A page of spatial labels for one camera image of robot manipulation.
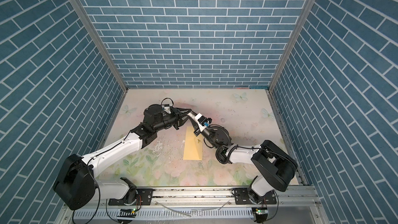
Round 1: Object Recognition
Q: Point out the black corrugated cable hose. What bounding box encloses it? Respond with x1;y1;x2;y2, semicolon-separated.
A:
215;144;237;165

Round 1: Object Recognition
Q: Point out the white vented cable duct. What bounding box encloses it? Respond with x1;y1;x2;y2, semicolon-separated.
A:
71;208;256;220

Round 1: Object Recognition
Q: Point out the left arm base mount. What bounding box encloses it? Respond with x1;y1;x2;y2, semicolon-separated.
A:
108;188;153;206

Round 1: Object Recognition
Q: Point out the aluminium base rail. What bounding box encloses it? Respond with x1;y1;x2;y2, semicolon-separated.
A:
55;186;329;224

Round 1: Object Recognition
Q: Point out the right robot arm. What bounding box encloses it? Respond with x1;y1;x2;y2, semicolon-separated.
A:
190;119;297;204

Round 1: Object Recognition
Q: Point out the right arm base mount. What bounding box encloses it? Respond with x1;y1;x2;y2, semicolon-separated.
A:
231;187;277;205

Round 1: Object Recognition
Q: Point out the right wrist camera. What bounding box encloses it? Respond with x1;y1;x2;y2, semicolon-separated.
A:
194;114;212;128

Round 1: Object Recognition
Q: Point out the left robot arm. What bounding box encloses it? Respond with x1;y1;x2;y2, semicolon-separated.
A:
53;104;196;211

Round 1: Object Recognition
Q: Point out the yellow envelope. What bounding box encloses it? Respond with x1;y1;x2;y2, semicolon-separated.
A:
183;126;203;161

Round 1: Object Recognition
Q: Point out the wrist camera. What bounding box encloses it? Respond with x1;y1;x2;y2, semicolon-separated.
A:
162;106;171;114
194;114;212;128

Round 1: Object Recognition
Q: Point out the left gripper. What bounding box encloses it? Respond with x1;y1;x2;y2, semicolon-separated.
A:
152;107;192;133

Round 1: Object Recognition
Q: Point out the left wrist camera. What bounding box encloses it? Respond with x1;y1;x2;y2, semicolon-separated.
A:
162;106;171;114

